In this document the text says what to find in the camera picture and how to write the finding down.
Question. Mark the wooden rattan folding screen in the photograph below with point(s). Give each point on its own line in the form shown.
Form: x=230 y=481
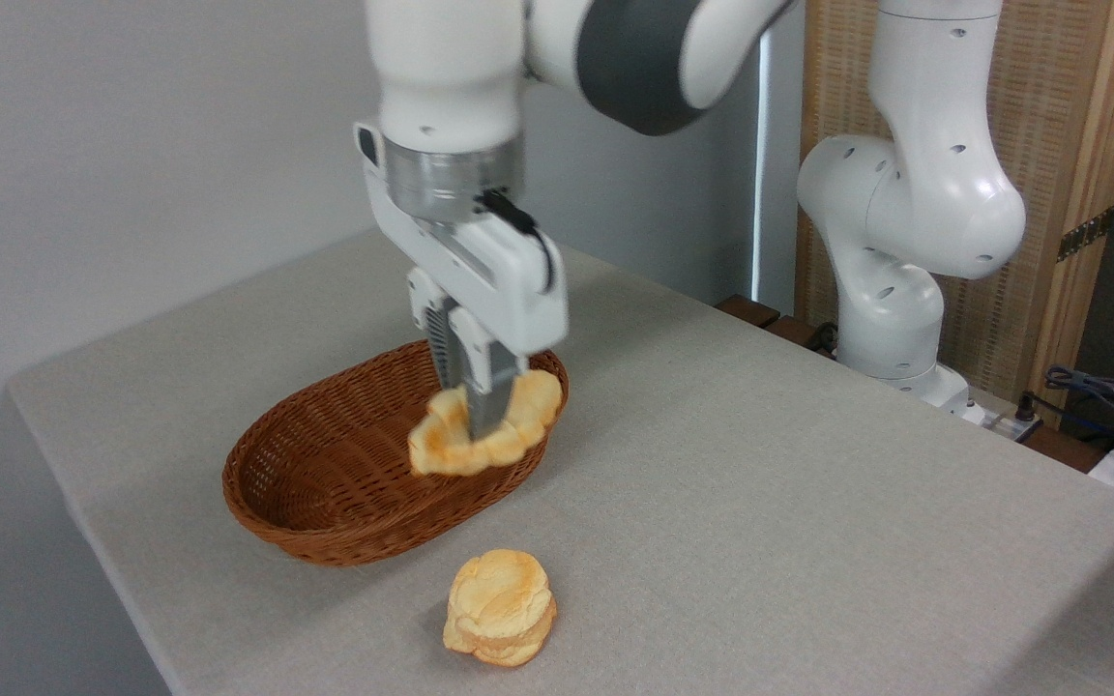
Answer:
x=1050 y=106

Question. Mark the round golden bread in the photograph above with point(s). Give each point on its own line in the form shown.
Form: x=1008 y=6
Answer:
x=499 y=607

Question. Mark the dark metal screen hinge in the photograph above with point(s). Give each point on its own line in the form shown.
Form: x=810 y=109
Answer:
x=1087 y=234

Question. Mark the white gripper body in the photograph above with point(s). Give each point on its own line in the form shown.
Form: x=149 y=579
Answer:
x=499 y=280

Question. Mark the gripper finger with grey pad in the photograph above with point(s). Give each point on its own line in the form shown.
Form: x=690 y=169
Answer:
x=491 y=387
x=441 y=333

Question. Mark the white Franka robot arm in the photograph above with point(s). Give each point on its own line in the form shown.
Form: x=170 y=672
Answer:
x=915 y=193

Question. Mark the long golden bread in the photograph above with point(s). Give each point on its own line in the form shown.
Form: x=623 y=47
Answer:
x=441 y=447

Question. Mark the brown wooden base board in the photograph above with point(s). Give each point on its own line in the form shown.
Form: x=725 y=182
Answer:
x=760 y=314

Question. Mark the bright vertical window strip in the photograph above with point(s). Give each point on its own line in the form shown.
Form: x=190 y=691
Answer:
x=761 y=174

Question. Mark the brown woven wicker basket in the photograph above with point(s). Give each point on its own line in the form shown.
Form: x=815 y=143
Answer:
x=325 y=474

